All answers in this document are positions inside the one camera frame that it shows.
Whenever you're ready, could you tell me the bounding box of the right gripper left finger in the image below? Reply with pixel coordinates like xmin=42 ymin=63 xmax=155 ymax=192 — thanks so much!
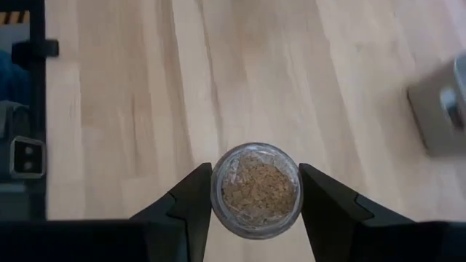
xmin=0 ymin=162 xmax=213 ymax=262

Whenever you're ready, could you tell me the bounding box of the black square mount silver rim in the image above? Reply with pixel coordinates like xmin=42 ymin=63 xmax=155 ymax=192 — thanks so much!
xmin=9 ymin=135 xmax=47 ymax=180

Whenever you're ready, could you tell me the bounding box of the cork-topped glass saffron jar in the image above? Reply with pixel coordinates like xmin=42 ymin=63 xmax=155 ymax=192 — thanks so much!
xmin=210 ymin=141 xmax=304 ymax=240

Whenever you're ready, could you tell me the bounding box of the black mat orange striped edge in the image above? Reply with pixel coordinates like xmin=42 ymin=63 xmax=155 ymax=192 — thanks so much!
xmin=0 ymin=0 xmax=31 ymax=25

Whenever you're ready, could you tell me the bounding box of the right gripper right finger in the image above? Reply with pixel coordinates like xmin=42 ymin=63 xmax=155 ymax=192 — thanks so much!
xmin=299 ymin=163 xmax=466 ymax=262

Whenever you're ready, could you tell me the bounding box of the dark grey plastic bin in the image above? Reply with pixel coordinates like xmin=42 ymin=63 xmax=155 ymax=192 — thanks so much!
xmin=406 ymin=52 xmax=466 ymax=158

